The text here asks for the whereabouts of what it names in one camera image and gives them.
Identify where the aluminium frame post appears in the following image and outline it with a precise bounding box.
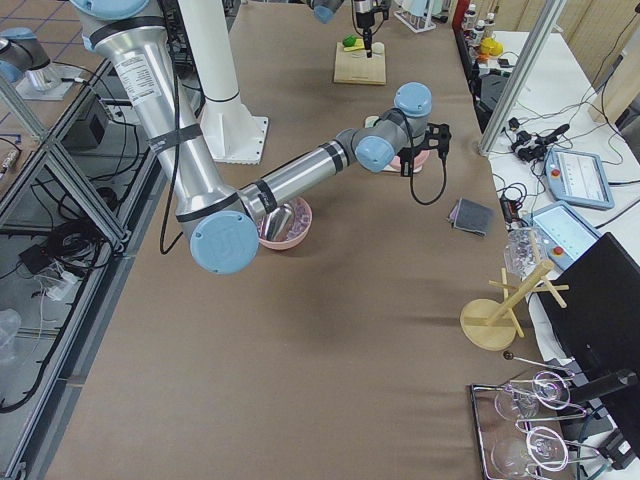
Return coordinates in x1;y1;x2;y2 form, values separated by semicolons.
478;0;567;157

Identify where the wine glass lower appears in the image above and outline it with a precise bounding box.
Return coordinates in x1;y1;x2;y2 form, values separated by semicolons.
490;426;569;479

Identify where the cream rabbit tray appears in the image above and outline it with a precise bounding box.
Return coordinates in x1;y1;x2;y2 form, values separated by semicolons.
364;115;429;174

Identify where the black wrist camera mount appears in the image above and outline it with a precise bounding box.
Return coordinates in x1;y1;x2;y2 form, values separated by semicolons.
423;122;452;163

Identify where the wire glass rack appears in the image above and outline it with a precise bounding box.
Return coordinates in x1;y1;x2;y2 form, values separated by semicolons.
471;350;613;479

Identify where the blue teach pendant near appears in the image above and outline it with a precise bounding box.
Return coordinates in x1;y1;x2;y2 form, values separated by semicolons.
531;201;601;270

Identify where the bamboo cutting board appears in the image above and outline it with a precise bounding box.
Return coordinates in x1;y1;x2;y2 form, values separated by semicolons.
333;42;386;85

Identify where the wine glass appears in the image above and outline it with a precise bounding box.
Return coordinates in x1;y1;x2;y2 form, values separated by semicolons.
490;426;569;479
494;371;570;420

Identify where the metal ice scoop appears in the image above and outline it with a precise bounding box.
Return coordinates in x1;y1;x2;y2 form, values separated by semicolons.
259;204;295;242

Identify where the blue teach pendant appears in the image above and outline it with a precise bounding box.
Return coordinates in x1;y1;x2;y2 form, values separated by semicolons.
531;201;601;270
545;148;615;210

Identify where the wine glass upper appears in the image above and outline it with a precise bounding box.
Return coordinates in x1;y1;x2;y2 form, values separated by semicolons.
494;371;570;420

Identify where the wooden mug tree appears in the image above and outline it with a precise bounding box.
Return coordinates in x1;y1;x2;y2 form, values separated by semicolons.
460;258;569;351

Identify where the clear glass mug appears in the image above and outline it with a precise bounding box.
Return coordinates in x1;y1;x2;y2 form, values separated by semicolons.
504;227;548;277

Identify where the blue teach pendant far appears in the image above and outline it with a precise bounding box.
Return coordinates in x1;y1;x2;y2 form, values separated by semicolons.
545;148;615;210

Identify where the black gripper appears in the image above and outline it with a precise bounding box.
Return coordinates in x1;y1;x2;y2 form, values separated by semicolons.
354;9;389;58
398;146;417;176

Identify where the grey folded cloth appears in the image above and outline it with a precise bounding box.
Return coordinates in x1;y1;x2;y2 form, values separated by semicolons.
448;198;495;237

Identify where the large pink ice bowl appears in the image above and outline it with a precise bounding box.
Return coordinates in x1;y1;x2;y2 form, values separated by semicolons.
258;197;312;251

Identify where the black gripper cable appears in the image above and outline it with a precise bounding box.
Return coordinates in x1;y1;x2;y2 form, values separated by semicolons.
408;154;449;205

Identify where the black monitor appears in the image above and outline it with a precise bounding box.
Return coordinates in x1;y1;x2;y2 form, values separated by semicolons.
539;233;639;378

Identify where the green lime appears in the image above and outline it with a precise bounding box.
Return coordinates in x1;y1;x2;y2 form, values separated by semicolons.
342;35;356;47

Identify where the yellow plastic spoon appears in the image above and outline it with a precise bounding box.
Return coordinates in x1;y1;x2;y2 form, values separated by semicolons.
343;44;365;52

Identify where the white dish rack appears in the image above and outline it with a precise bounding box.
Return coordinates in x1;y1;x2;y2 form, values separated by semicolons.
394;0;436;33

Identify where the small pink bowl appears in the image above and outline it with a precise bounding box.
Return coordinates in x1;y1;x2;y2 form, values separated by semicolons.
387;149;431;174

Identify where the white garlic bulb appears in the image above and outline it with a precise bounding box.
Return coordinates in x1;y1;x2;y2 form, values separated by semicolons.
372;42;385;54

